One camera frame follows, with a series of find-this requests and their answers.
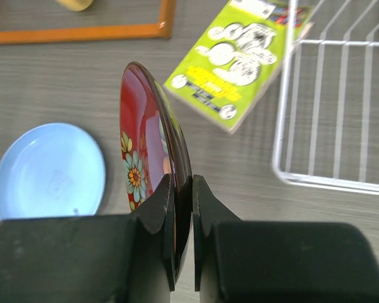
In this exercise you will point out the light blue plate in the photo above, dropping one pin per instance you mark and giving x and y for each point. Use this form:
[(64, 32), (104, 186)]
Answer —
[(53, 170)]

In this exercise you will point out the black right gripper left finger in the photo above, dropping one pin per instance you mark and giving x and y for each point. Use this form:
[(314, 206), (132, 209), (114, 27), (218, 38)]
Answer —
[(102, 258)]

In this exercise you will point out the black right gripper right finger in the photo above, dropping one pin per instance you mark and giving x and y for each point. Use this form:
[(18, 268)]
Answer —
[(266, 261)]

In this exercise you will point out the red floral plate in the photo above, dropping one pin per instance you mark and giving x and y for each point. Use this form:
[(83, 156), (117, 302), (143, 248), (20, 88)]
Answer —
[(152, 145)]

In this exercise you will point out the orange wooden shelf rack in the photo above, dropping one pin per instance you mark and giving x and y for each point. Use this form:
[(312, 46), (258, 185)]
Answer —
[(34, 22)]

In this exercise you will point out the green book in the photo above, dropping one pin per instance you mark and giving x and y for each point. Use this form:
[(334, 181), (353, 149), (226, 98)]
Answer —
[(234, 61)]

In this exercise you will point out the white wire dish rack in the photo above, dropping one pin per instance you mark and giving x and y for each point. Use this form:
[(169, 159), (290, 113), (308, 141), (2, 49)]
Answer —
[(327, 131)]

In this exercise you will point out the yellow mug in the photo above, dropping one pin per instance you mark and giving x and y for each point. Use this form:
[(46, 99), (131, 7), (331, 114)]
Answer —
[(75, 5)]

